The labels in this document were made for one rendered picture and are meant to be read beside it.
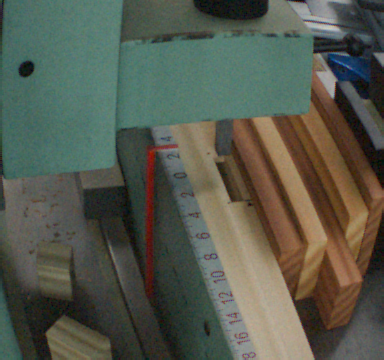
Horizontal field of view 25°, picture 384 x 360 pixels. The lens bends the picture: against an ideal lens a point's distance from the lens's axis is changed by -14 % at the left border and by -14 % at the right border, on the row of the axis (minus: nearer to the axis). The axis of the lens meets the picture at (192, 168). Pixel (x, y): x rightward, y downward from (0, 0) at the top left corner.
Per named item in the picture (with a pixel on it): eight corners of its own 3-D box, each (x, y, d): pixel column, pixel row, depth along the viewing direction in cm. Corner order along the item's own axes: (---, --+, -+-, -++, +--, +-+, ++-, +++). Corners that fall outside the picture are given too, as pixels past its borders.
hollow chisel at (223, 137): (230, 155, 68) (235, 94, 65) (217, 156, 68) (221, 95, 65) (227, 147, 69) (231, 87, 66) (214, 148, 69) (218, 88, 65)
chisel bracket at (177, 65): (309, 134, 65) (316, 33, 59) (100, 155, 62) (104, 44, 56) (276, 76, 70) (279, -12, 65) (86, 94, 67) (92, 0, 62)
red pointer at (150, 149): (173, 296, 76) (179, 148, 67) (147, 298, 75) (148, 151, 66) (170, 290, 76) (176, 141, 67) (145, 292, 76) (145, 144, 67)
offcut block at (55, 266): (41, 296, 76) (35, 263, 73) (44, 273, 78) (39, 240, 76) (73, 302, 76) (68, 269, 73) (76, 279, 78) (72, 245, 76)
